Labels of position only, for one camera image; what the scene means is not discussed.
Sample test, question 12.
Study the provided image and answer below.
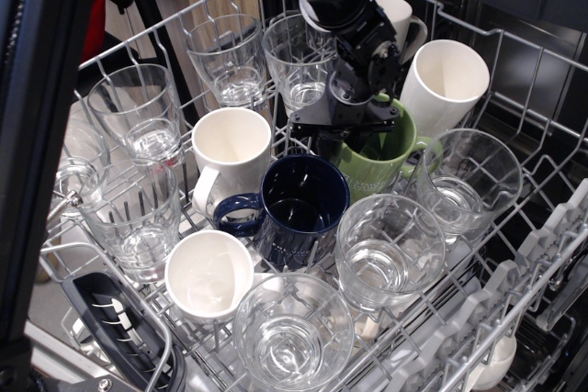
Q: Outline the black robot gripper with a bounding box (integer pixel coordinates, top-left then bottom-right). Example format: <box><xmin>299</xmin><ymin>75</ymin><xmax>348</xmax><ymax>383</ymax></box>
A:
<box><xmin>288</xmin><ymin>19</ymin><xmax>400</xmax><ymax>167</ymax></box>

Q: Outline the green ceramic mug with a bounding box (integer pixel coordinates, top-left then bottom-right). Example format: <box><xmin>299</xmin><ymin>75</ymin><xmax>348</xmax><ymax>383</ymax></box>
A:
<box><xmin>330</xmin><ymin>94</ymin><xmax>432</xmax><ymax>204</ymax></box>

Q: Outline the navy blue ceramic mug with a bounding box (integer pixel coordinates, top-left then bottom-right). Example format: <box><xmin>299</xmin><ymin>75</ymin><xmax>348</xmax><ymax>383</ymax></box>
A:
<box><xmin>213</xmin><ymin>154</ymin><xmax>350</xmax><ymax>270</ymax></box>

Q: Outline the tall white mug rear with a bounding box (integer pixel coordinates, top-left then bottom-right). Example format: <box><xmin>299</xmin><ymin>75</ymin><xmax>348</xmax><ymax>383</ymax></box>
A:
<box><xmin>376</xmin><ymin>0</ymin><xmax>428</xmax><ymax>64</ymax></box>

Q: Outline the white mug front tilted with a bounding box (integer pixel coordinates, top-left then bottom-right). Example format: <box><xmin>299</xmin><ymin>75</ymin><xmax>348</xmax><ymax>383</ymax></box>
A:
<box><xmin>164</xmin><ymin>230</ymin><xmax>254</xmax><ymax>324</ymax></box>

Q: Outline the clear glass rear centre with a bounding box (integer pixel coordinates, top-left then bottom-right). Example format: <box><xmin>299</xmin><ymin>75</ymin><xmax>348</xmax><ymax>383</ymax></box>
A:
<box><xmin>262</xmin><ymin>11</ymin><xmax>337</xmax><ymax>115</ymax></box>

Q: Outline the clear glass centre right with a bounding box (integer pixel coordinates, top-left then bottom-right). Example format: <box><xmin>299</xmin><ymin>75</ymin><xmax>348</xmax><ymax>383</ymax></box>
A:
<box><xmin>334</xmin><ymin>194</ymin><xmax>446</xmax><ymax>312</ymax></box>

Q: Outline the tall white cup tilted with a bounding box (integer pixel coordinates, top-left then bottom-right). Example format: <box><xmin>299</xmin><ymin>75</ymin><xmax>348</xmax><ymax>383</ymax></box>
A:
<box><xmin>400</xmin><ymin>39</ymin><xmax>490</xmax><ymax>138</ymax></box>

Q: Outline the clear glass rear left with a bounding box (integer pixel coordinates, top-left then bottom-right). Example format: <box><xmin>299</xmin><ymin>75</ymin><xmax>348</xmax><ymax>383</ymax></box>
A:
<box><xmin>185</xmin><ymin>13</ymin><xmax>266</xmax><ymax>109</ymax></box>

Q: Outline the clear glass front centre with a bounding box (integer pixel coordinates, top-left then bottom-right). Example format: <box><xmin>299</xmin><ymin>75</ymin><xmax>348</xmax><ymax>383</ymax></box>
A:
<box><xmin>232</xmin><ymin>273</ymin><xmax>355</xmax><ymax>391</ymax></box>

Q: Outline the tall clear glass left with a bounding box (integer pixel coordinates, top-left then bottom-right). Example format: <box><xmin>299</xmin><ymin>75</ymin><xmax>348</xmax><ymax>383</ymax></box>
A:
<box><xmin>87</xmin><ymin>63</ymin><xmax>184</xmax><ymax>167</ymax></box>

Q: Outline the clear glass front left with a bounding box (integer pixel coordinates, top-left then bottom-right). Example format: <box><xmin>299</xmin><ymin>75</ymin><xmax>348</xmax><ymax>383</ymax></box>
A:
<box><xmin>79</xmin><ymin>158</ymin><xmax>180</xmax><ymax>284</ymax></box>

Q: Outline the clear glass far left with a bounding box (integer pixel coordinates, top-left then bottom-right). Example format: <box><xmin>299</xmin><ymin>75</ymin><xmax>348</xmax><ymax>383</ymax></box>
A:
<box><xmin>51</xmin><ymin>118</ymin><xmax>110</xmax><ymax>208</ymax></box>

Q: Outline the person in red shirt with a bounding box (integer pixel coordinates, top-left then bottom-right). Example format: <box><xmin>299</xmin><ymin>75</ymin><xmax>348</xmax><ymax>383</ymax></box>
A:
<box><xmin>82</xmin><ymin>0</ymin><xmax>106</xmax><ymax>62</ymax></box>

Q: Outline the white bowl lower rack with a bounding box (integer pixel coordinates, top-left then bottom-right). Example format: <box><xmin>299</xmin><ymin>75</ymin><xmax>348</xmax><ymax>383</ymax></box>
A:
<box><xmin>469</xmin><ymin>336</ymin><xmax>517</xmax><ymax>390</ymax></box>

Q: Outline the grey wire dishwasher rack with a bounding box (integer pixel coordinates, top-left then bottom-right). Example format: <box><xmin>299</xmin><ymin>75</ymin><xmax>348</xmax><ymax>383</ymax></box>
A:
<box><xmin>26</xmin><ymin>0</ymin><xmax>587</xmax><ymax>391</ymax></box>

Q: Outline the white mug with handle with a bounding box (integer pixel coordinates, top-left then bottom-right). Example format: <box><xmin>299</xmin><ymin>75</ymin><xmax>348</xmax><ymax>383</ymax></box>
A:
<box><xmin>191</xmin><ymin>107</ymin><xmax>273</xmax><ymax>218</ymax></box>

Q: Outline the black rack handle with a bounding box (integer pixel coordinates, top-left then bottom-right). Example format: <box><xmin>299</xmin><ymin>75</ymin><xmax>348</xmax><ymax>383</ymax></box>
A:
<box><xmin>62</xmin><ymin>272</ymin><xmax>186</xmax><ymax>391</ymax></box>

